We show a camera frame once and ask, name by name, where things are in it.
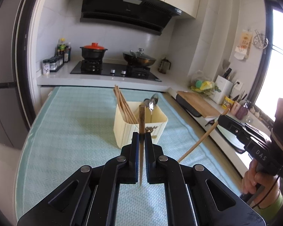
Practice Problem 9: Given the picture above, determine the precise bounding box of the wooden chopstick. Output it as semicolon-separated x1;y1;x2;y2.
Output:
116;85;138;124
114;85;135;124
113;88;130;123
139;104;146;186
177;120;218;163
114;85;133;124

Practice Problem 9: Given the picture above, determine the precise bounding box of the small steel spoon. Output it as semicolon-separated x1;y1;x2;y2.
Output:
144;98;150;108

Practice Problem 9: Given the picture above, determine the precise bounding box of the person's right hand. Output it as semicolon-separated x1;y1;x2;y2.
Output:
242;159;280;208

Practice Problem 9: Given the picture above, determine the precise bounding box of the cream utensil holder box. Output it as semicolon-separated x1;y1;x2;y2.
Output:
113;100;169;149

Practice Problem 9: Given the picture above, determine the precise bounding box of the large steel spoon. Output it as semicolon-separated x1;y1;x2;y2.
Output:
149;93;159;115

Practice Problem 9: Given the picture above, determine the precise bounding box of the purple soap bottle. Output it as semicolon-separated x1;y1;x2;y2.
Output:
235;101;251;120

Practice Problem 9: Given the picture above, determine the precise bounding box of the black appliance under board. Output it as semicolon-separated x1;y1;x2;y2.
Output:
176;94;202;117

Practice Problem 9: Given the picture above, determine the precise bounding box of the pink utensil cup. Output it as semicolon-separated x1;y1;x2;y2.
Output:
231;101;241;115

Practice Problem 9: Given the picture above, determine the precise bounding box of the yellow cup container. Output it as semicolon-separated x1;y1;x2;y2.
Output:
221;96;235;109

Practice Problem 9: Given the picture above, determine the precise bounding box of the wooden cutting board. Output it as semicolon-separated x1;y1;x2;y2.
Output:
177;91;221;118

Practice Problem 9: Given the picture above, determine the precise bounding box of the teal woven table mat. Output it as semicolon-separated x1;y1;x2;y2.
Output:
15;87;241;225

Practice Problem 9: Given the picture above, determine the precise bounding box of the white knife block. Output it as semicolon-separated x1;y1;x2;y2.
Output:
211;76;233;105

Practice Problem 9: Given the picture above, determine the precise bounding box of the black gas cooktop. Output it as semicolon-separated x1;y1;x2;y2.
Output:
70;60;161;82

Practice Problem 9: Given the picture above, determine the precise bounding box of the dark glass kettle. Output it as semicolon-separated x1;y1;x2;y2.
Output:
158;58;172;74

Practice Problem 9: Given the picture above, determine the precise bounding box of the bag with sponges on rack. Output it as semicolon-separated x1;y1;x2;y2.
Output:
190;70;221;96

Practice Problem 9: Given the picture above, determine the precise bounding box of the wok with glass lid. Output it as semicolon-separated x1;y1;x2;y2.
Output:
123;48;156;67

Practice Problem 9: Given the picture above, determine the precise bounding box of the black pot red lid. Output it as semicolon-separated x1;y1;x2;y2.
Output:
81;42;107;61

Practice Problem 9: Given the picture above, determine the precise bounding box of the white spice shaker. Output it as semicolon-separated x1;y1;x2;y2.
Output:
42;59;50;76

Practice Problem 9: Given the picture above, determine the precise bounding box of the sauce bottles cluster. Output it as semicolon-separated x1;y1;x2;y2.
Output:
56;38;71;63

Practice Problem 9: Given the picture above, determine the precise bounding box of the grey refrigerator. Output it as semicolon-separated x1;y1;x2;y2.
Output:
0;0;28;150

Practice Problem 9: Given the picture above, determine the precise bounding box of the hanging wall calendar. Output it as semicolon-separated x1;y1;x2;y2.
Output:
234;30;253;60

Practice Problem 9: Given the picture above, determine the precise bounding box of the wire trivet on wall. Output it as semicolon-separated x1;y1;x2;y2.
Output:
252;30;269;50

